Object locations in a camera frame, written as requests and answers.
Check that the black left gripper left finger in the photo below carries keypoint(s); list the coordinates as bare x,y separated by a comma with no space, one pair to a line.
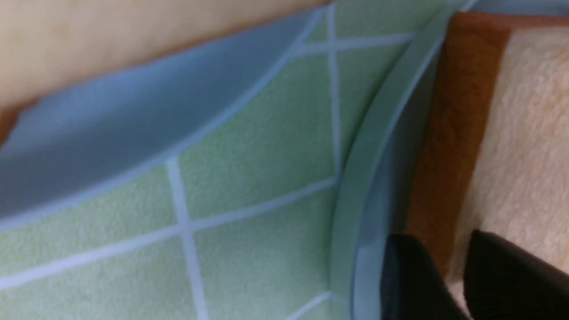
411,287

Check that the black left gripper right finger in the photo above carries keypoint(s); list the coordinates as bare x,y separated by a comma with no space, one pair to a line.
502,281

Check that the toast slice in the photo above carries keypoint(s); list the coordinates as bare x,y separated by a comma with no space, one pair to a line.
495,155
47,45

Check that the teal empty front plate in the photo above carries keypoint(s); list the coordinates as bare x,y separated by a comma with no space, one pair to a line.
376,183

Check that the green checkered tablecloth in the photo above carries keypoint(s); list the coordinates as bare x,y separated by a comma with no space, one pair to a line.
233,222

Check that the blue bread plate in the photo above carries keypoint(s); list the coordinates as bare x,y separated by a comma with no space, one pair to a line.
78,143

